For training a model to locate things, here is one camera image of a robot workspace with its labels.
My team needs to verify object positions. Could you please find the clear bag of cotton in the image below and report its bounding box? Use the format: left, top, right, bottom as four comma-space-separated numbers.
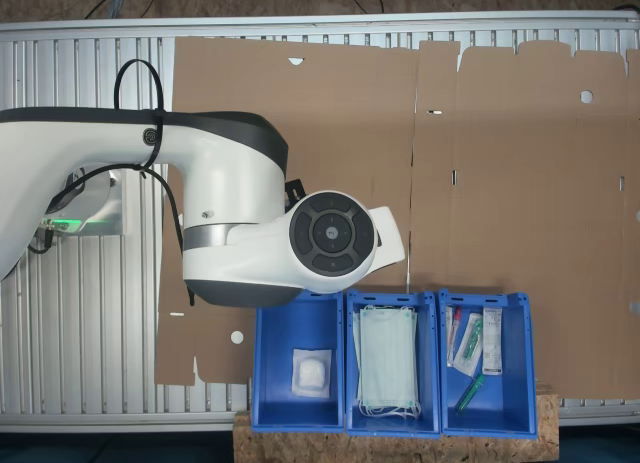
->
291, 348, 333, 398

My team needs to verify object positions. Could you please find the blue bin holding cotton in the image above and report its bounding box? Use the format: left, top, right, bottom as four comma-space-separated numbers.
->
251, 288, 346, 433

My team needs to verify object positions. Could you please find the red tube in clear packet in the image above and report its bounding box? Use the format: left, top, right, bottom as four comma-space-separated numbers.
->
445, 305, 462, 368

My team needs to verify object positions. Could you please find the stack of pale masks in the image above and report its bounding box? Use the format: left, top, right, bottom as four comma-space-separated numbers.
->
352, 305, 422, 419

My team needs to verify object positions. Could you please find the blue bin holding masks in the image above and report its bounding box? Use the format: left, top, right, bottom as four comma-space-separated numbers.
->
344, 288, 442, 438

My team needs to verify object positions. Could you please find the green syringe in clear packet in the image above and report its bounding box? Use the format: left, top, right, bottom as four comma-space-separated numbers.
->
452, 312, 484, 377

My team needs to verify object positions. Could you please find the long white printed packet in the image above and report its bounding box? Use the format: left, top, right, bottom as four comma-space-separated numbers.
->
482, 307, 503, 377

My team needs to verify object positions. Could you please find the brown cardboard sheet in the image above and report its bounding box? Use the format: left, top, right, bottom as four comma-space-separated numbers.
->
153, 36, 419, 387
407, 40, 640, 400

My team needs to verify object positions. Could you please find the loose green syringe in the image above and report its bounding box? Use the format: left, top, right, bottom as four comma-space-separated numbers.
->
454, 374, 486, 414

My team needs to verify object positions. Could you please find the blue bin holding syringes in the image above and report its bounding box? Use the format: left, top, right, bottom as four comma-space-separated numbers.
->
437, 288, 539, 440

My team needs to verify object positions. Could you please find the chipboard wood block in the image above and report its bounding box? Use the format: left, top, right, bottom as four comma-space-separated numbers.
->
232, 381, 560, 463

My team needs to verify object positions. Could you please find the black camera cable on arm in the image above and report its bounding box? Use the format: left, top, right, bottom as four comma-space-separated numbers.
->
49, 58, 197, 307

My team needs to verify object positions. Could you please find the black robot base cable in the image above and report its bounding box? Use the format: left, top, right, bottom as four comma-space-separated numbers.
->
27, 220, 57, 255

